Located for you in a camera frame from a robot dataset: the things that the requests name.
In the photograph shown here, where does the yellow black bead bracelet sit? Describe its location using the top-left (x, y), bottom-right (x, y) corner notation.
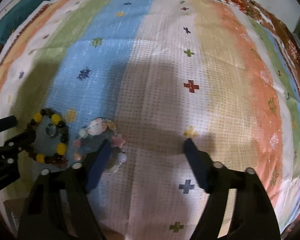
top-left (26, 108), bottom-right (70, 165)

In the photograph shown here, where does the pink white charm bracelet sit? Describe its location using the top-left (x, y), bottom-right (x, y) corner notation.
top-left (72, 117), bottom-right (128, 174)

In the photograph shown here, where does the striped colourful cloth mat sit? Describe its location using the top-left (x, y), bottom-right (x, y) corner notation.
top-left (0, 0), bottom-right (300, 239)

